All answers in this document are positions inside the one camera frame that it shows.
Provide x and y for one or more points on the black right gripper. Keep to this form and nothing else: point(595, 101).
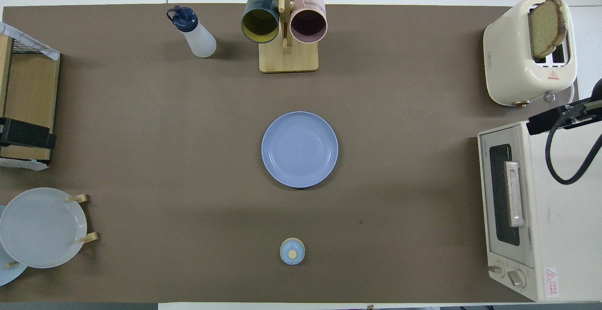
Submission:
point(583, 112)

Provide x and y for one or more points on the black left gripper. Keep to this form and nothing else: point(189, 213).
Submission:
point(11, 133)

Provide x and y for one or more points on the slice of bread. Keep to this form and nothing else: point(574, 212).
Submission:
point(545, 27)

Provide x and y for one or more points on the translucent squeeze bottle blue cap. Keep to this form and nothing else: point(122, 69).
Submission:
point(200, 39)

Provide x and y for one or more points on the pale grey plate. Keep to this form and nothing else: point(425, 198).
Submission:
point(42, 227)

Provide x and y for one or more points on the wooden plate rack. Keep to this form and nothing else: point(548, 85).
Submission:
point(88, 237)

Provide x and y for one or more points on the light blue plate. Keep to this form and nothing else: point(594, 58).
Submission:
point(7, 274)

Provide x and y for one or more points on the blue round plate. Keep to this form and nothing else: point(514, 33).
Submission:
point(299, 150)

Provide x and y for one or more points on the white paper piece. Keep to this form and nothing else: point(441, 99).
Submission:
point(21, 164)

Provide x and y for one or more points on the cream two-slot toaster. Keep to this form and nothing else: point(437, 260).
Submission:
point(508, 60)

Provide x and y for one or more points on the white checkered cloth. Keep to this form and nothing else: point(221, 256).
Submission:
point(28, 42)

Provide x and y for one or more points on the white toaster oven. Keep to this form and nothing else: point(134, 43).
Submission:
point(559, 225)

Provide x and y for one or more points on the brown table mat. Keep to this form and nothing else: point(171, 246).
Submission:
point(188, 159)

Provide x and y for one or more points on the dark teal mug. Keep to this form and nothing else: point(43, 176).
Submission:
point(260, 23)

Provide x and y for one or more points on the pink mug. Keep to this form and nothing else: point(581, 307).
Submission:
point(308, 24)

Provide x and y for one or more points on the wooden mug tree stand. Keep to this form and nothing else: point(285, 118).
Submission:
point(288, 58)

